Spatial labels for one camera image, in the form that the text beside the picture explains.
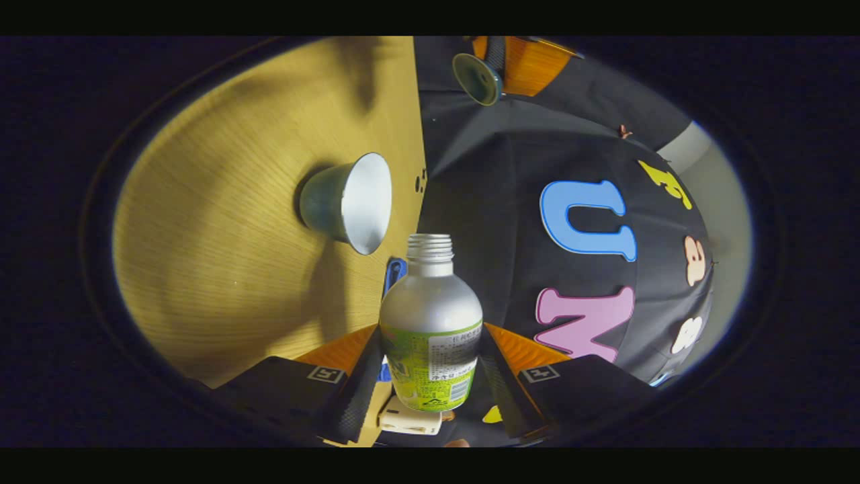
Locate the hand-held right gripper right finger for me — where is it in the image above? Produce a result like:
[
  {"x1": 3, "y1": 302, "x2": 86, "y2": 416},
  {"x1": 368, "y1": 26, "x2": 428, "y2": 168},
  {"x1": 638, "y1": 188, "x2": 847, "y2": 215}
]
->
[{"x1": 478, "y1": 323, "x2": 656, "y2": 441}]

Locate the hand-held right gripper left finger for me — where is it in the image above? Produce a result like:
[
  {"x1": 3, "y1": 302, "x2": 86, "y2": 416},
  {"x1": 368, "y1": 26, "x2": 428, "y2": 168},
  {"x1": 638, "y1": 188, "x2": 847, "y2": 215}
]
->
[{"x1": 222, "y1": 325, "x2": 385, "y2": 444}]

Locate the teal teacup lid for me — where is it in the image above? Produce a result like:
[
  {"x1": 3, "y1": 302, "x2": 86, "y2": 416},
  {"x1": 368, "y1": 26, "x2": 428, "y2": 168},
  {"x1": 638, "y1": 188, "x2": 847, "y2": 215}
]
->
[{"x1": 452, "y1": 52, "x2": 503, "y2": 106}]

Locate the silver water bottle green label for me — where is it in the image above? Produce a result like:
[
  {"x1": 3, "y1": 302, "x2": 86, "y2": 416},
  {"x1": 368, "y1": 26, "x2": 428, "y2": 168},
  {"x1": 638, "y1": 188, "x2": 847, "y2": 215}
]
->
[{"x1": 379, "y1": 233, "x2": 484, "y2": 412}]

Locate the teal teacup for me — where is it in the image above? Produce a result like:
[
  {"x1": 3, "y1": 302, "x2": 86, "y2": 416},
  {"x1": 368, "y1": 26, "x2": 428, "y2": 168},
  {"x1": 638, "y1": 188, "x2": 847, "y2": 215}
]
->
[{"x1": 299, "y1": 153, "x2": 393, "y2": 255}]

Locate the white toaster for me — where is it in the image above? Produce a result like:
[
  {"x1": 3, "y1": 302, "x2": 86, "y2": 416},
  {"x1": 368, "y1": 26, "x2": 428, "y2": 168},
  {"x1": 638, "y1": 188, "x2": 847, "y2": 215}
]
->
[{"x1": 378, "y1": 402, "x2": 443, "y2": 436}]

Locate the blue towel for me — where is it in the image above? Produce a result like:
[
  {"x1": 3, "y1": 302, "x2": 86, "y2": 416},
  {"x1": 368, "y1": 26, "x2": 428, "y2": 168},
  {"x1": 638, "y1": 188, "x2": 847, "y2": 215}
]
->
[{"x1": 378, "y1": 257, "x2": 408, "y2": 382}]

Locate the black backdrop cloth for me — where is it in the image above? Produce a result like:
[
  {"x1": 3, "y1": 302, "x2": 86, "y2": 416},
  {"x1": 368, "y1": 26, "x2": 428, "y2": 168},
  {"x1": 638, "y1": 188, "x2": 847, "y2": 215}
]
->
[{"x1": 376, "y1": 36, "x2": 714, "y2": 448}]

